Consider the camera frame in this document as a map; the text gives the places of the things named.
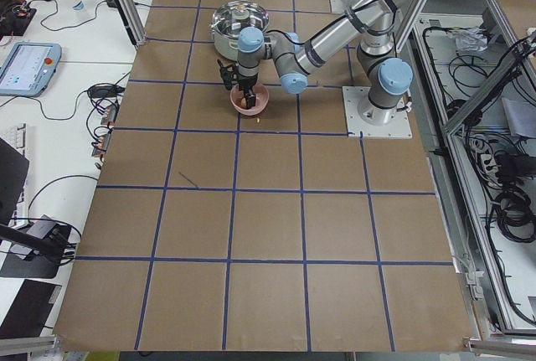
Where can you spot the white electric cooking pot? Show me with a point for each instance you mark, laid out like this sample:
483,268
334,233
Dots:
226,47

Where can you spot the glass pot lid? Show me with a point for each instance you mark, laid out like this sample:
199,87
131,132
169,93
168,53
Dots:
229,19

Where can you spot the pink bowl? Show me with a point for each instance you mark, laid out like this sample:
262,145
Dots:
262,97

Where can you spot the black power adapter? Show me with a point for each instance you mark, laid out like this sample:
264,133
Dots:
105,91

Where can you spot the paper cup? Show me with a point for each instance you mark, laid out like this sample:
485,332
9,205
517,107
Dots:
77,5

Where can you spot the teach pendant tablet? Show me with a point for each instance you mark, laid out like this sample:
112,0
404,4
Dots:
29,68

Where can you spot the crumpled white paper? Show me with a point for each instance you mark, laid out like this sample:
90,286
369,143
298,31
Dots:
469,39

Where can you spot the white keyboard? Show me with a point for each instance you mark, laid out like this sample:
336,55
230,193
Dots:
16,136

